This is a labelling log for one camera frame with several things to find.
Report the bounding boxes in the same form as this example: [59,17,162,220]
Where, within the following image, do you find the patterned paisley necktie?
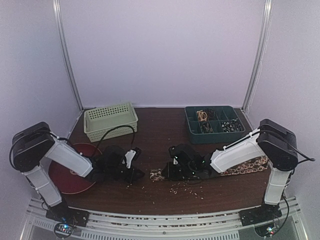
[149,156,269,181]

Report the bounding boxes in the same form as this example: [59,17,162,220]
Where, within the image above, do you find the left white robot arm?
[9,121,145,222]

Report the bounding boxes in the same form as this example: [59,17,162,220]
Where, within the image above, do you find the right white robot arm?
[161,119,298,221]

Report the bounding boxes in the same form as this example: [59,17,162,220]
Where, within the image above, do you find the red round tray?
[48,143,96,195]

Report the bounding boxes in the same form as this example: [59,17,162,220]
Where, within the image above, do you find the dark green compartment organizer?
[184,105,246,144]

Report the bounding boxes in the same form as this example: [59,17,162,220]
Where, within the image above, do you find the pale green plastic basket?
[83,102,139,143]

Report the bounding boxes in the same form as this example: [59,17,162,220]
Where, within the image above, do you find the tan rubber bands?
[196,110,208,122]

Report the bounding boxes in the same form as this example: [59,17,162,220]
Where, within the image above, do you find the black white small clips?
[220,118,245,133]

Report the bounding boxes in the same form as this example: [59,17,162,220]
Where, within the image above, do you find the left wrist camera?
[122,147,142,169]

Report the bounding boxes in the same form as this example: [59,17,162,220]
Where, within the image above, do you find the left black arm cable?
[96,124,137,153]

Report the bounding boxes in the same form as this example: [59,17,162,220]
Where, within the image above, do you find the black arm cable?
[96,124,137,153]
[282,147,316,226]

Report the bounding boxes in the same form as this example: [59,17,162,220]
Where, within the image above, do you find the black hair ties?
[204,107,219,119]

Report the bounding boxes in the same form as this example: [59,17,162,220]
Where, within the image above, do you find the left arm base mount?
[41,199,90,240]

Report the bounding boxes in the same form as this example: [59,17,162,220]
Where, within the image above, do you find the front aluminium rail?
[19,197,310,240]

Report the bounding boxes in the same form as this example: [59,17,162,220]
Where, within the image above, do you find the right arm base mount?
[239,203,282,238]

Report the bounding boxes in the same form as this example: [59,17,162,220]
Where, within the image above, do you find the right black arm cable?
[282,147,316,226]

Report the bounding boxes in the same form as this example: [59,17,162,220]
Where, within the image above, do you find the left aluminium frame post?
[52,0,84,111]

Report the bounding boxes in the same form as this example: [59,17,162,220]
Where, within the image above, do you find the aluminium frame post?
[242,0,273,114]
[52,0,84,111]

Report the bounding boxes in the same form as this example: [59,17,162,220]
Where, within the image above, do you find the right aluminium frame post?
[242,0,273,114]

